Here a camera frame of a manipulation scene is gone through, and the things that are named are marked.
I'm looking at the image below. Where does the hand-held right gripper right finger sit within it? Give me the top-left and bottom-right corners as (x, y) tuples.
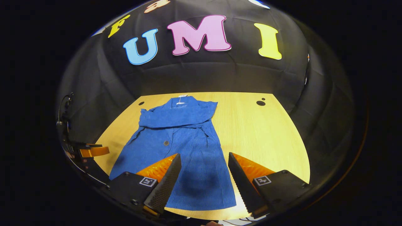
(228, 152), (310, 219)

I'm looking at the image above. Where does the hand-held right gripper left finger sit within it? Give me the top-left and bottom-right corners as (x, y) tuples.
(105, 153), (182, 217)

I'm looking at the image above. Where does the blue knitted garment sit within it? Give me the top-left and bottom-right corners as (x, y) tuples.
(109, 95), (237, 211)

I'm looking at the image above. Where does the black backdrop cloth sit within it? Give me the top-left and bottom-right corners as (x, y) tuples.
(57, 0), (355, 176)

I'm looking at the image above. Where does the thin hanging cable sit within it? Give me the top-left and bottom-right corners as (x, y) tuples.
(303, 53), (311, 87)

